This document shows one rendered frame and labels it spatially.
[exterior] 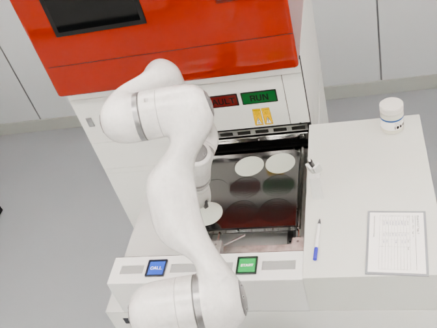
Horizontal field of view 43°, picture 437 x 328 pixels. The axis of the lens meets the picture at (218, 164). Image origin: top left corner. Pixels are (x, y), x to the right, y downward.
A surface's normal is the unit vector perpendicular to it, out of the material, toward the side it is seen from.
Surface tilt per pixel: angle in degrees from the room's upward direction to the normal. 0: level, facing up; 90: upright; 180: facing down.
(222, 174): 0
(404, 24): 90
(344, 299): 90
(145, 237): 0
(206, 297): 31
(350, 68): 90
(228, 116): 90
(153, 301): 20
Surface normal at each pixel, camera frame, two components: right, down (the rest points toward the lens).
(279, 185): -0.24, -0.74
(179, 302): -0.15, -0.35
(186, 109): -0.08, -0.07
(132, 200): -0.15, 0.67
